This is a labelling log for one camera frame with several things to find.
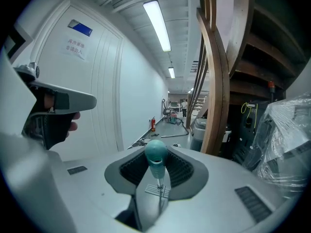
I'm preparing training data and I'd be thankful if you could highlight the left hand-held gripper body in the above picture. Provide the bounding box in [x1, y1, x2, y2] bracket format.
[0, 24, 98, 151]

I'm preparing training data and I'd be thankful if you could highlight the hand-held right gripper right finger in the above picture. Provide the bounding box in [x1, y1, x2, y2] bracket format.
[155, 146, 292, 233]

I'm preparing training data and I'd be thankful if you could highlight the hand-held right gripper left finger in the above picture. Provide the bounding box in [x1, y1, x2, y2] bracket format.
[0, 132, 149, 233]

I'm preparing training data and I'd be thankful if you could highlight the teal-handled mop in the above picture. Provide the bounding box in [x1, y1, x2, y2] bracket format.
[144, 139, 169, 216]

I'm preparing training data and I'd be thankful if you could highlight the person's left hand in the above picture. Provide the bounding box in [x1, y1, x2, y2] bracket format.
[65, 111, 81, 138]

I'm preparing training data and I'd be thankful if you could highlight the white door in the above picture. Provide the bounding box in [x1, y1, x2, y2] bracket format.
[36, 3, 125, 162]

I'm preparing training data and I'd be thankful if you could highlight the white paper notice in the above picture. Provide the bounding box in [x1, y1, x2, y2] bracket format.
[60, 35, 89, 62]

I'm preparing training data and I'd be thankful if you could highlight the grey bin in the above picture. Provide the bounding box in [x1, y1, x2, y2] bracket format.
[190, 117, 207, 152]

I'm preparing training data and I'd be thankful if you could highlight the blue door sign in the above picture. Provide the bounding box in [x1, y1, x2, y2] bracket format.
[67, 19, 93, 37]

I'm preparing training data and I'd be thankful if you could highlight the black machine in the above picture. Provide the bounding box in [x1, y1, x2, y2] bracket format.
[225, 100, 272, 162]

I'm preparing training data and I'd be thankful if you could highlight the metal vacuum tube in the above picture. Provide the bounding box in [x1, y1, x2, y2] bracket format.
[160, 133, 189, 139]

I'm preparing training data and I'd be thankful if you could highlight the plastic-wrapped machine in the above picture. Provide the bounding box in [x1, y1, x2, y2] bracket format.
[242, 93, 311, 200]

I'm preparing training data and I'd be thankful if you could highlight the black office chair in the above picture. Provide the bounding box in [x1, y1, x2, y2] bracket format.
[161, 99, 171, 117]

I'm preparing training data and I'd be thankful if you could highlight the desk with monitor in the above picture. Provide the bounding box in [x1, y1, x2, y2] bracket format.
[169, 100, 182, 112]

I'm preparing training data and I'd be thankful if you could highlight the dark wooden staircase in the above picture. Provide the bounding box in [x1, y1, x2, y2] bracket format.
[186, 0, 311, 158]

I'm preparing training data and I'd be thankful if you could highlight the black vacuum hose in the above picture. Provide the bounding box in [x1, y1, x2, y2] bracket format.
[176, 118, 190, 136]

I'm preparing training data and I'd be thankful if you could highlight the yellow cable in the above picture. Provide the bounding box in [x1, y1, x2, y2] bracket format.
[241, 101, 259, 129]

